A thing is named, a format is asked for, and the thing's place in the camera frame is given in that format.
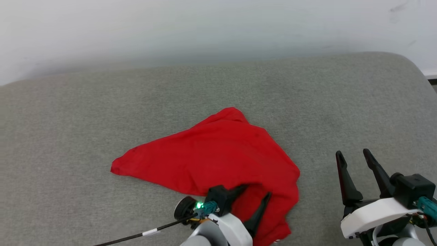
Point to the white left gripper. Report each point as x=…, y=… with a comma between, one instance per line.
x=232, y=230

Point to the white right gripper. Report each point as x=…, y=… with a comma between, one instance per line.
x=375, y=213

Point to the red garment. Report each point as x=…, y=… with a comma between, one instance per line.
x=211, y=153

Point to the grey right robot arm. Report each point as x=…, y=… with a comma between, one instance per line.
x=403, y=241

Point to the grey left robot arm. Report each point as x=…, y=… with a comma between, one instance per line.
x=205, y=237

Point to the black round left wrist cap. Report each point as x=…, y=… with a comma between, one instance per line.
x=183, y=207

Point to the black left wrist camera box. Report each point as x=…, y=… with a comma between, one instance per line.
x=218, y=198

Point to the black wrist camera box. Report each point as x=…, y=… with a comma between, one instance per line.
x=414, y=189
x=218, y=198

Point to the teal left camera connector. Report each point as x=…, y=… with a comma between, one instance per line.
x=207, y=207

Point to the teal camera connector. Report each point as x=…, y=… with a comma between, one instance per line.
x=428, y=206
x=207, y=207

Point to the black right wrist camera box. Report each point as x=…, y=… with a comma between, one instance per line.
x=414, y=189

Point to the teal right camera connector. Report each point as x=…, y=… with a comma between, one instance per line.
x=428, y=206

